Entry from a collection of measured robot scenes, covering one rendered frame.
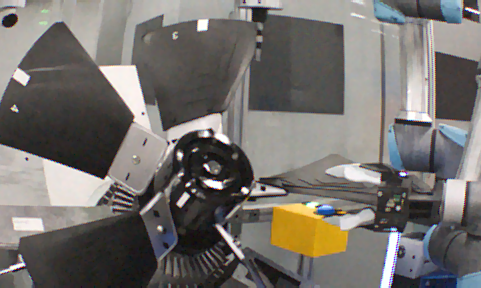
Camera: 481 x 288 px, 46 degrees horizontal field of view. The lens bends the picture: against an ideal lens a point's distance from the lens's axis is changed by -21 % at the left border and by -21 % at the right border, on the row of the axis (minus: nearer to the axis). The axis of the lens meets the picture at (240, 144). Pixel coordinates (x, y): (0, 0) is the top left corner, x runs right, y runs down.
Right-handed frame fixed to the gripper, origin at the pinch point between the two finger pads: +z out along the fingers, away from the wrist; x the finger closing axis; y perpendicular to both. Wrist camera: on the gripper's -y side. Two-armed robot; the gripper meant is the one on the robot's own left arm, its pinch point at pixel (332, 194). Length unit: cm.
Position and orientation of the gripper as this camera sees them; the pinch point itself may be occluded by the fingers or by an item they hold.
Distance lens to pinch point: 104.4
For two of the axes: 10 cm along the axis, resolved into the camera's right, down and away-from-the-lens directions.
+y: -3.5, 1.7, -9.2
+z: -9.4, -0.7, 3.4
